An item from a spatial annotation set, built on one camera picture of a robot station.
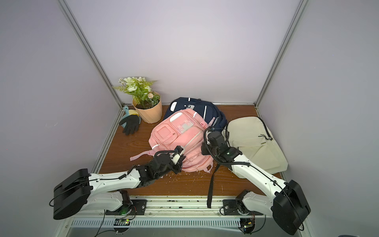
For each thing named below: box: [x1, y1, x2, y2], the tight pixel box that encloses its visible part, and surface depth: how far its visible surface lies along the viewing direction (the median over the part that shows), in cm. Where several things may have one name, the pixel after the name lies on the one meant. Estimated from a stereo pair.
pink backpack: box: [129, 108, 216, 172], surface depth 94 cm
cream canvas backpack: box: [227, 116, 289, 179], surface depth 97 cm
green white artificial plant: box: [113, 76, 161, 108], surface depth 94 cm
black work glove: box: [118, 114, 140, 136], surface depth 109 cm
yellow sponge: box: [128, 109, 140, 117], surface depth 116 cm
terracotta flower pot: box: [132, 91, 163, 124], surface depth 102 cm
